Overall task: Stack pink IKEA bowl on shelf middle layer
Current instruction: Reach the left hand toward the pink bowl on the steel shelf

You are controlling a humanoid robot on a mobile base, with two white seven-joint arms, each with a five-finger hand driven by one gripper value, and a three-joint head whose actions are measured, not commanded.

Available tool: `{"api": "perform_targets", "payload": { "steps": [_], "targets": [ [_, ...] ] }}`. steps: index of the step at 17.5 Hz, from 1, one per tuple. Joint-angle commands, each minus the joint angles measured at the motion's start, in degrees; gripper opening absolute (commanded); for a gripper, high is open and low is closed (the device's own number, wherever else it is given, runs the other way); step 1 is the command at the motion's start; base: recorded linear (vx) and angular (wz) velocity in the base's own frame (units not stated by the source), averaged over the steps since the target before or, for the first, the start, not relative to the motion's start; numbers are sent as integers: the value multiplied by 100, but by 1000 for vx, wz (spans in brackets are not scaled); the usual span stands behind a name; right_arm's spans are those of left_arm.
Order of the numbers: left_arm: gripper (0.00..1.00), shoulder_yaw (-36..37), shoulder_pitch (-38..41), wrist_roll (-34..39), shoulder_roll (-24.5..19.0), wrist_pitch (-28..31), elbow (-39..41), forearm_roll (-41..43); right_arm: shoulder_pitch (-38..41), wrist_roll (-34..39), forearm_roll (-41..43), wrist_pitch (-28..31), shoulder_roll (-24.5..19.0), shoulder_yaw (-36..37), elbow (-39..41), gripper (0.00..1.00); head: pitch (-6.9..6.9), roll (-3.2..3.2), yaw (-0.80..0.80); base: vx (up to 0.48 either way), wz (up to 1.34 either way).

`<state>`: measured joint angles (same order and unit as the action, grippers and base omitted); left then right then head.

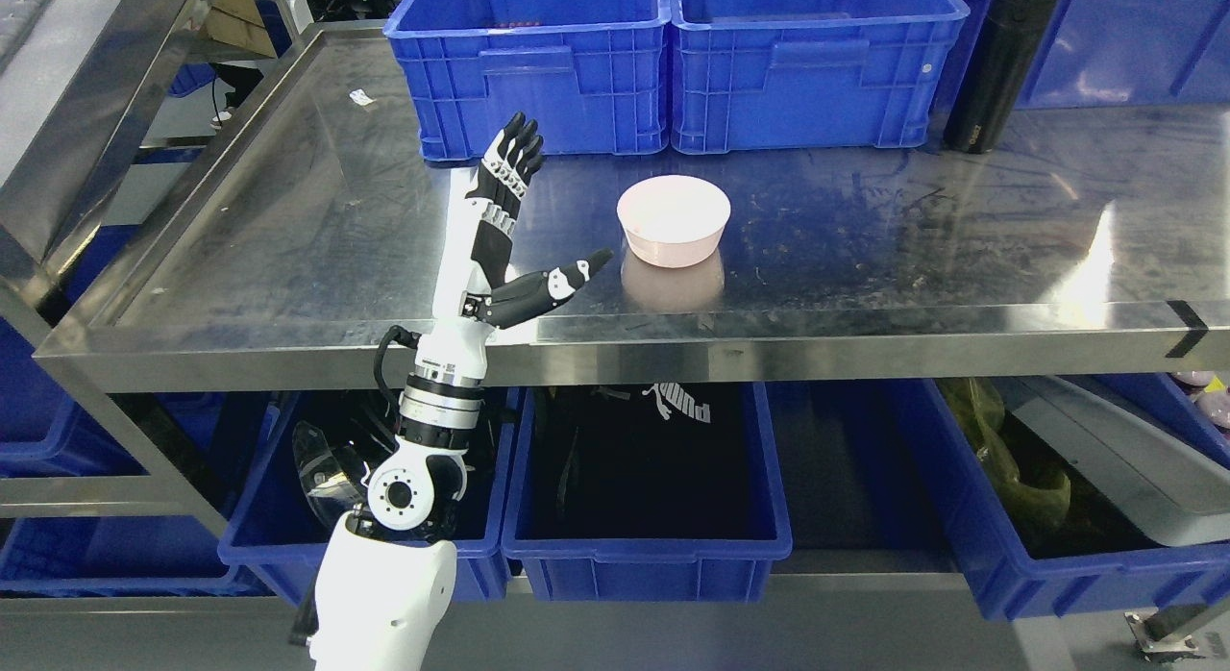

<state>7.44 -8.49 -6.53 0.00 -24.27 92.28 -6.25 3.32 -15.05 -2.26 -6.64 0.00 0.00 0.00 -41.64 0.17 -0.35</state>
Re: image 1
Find black thermos bottle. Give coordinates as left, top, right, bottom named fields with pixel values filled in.
left=942, top=0, right=1059, bottom=154

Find blue crate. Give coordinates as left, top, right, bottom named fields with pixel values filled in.
left=383, top=0, right=672, bottom=162
left=930, top=0, right=1230, bottom=114
left=668, top=0, right=970, bottom=155

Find yellow green plastic bag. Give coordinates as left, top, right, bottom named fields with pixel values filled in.
left=937, top=379, right=1073, bottom=547

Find black helmet with visor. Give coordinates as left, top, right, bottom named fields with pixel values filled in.
left=292, top=390, right=396, bottom=530

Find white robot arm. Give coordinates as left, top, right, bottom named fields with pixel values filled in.
left=308, top=316, right=493, bottom=670

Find blue crate top middle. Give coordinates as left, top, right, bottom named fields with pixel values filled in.
left=668, top=0, right=970, bottom=155

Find blue crate top right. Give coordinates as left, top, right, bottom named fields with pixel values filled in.
left=930, top=0, right=1230, bottom=114

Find blue bin lower middle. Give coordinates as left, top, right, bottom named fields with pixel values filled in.
left=501, top=383, right=795, bottom=602

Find blue crate top left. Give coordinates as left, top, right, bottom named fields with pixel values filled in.
left=383, top=0, right=672, bottom=162

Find blue bin lower right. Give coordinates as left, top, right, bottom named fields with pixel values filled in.
left=883, top=379, right=1229, bottom=621

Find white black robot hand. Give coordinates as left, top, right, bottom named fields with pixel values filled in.
left=433, top=112, right=613, bottom=331

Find black puma bag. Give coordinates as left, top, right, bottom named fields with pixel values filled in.
left=530, top=383, right=752, bottom=540

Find pink plastic bowl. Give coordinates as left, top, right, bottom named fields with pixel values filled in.
left=616, top=175, right=732, bottom=269

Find stainless steel shelf table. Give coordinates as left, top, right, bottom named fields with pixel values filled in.
left=2, top=22, right=1228, bottom=535

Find blue bin far left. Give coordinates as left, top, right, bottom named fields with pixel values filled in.
left=0, top=224, right=280, bottom=597

